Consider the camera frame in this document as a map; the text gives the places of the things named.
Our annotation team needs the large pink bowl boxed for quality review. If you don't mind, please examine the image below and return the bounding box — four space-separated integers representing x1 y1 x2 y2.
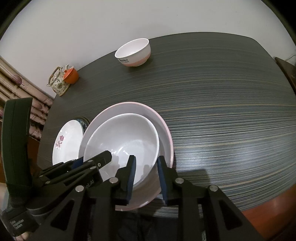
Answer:
78 102 174 211

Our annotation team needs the white pink-flower plate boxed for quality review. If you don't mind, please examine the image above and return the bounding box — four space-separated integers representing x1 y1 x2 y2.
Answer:
52 120 84 165

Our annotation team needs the large blue floral plate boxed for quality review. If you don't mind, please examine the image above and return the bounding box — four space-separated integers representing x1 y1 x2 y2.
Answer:
75 116 90 133

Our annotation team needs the white bowl blue base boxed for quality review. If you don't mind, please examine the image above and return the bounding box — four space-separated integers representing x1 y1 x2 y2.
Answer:
83 113 160 190

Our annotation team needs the white bowl pink base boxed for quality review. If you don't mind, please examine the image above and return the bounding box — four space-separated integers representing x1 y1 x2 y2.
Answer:
114 38 151 67

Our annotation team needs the beige patterned curtain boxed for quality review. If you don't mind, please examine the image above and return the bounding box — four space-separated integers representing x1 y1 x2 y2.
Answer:
0 58 53 140

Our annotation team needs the floral ceramic teapot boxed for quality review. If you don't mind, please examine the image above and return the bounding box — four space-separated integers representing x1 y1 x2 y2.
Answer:
47 64 74 96

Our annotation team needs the orange lidded cup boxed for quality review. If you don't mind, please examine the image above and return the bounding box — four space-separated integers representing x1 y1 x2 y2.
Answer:
63 67 79 84

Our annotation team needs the dark side cabinet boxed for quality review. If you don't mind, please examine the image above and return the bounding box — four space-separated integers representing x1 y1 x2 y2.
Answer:
275 57 296 93

